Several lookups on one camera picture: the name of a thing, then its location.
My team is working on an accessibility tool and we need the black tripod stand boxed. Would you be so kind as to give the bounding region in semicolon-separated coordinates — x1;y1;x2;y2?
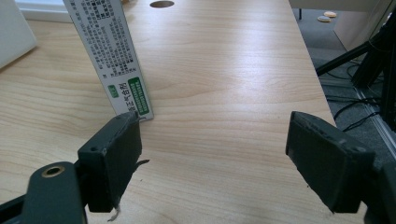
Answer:
315;6;396;133

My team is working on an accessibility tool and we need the white green-label medicine box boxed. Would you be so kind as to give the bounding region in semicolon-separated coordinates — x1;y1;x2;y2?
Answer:
63;0;155;123

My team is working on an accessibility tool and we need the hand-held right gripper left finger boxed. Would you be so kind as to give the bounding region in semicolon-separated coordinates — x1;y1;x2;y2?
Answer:
78;111;150;215

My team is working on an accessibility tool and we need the white window ledge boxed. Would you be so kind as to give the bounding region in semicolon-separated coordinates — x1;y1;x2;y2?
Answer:
14;0;75;24

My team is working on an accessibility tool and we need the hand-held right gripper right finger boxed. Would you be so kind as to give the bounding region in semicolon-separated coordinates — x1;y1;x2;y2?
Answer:
285;110;376;215

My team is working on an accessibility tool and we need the black floor cable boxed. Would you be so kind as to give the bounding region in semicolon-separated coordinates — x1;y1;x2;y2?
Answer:
325;60;382;133

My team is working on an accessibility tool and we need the metal floor rail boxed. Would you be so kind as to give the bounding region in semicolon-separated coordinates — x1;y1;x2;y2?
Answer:
320;77;396;153

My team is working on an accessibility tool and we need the beige cabinet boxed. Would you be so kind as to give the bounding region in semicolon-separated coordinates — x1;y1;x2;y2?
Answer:
289;0;395;52

